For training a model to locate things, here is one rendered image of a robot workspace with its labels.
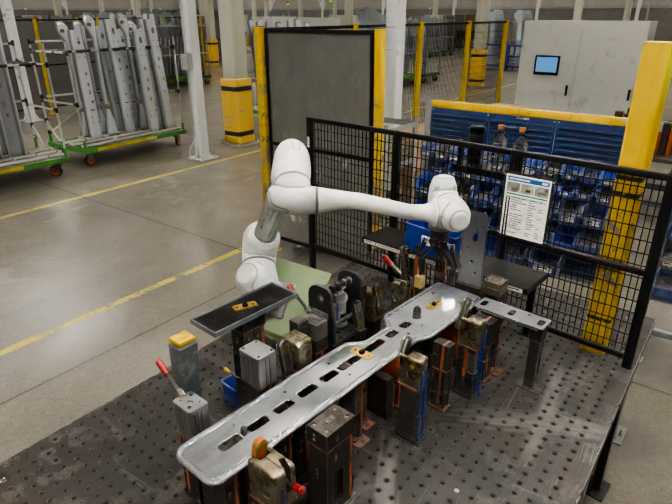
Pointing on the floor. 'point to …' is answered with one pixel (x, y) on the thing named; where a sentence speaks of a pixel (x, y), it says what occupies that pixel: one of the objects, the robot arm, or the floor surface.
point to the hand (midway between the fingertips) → (436, 276)
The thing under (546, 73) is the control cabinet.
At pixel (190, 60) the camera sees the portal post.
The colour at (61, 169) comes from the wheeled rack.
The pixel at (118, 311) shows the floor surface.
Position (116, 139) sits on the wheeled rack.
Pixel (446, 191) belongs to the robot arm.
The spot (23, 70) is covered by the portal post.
